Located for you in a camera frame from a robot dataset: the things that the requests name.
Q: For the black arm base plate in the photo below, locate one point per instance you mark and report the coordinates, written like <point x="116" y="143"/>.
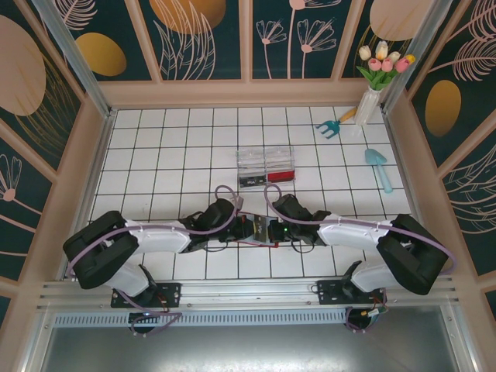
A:
<point x="329" y="292"/>
<point x="170" y="292"/>

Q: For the light blue toy shovel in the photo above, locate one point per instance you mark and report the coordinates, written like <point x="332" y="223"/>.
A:
<point x="374" y="157"/>

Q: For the red credit card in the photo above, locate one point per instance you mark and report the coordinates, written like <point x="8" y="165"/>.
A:
<point x="281" y="177"/>

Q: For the clear acrylic card box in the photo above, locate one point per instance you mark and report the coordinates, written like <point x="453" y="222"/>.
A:
<point x="266" y="159"/>

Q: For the aluminium frame post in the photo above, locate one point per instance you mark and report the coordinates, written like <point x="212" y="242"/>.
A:
<point x="407" y="66"/>
<point x="77" y="58"/>

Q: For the red leather card holder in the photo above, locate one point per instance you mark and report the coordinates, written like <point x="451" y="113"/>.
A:
<point x="252" y="243"/>

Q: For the white ribbed vase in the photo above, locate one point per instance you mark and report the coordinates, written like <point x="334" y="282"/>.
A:
<point x="367" y="106"/>

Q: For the aluminium mounting rail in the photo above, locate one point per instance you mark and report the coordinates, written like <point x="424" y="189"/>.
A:
<point x="248" y="290"/>

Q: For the teal toy garden rake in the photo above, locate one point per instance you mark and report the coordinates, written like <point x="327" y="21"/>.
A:
<point x="329" y="128"/>

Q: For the artificial tulip bouquet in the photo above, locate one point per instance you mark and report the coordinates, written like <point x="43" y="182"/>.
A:
<point x="381" y="66"/>

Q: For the glossy credit card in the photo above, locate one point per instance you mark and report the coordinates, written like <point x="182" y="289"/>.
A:
<point x="260" y="229"/>

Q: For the small circuit board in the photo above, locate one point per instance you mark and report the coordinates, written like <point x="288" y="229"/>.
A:
<point x="145" y="317"/>
<point x="372" y="314"/>

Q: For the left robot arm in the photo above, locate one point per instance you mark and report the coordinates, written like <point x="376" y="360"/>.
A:
<point x="159" y="240"/>

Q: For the black credit card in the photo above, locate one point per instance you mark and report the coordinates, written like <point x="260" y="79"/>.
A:
<point x="252" y="182"/>

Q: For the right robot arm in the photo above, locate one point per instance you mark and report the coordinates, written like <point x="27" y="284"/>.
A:
<point x="348" y="236"/>

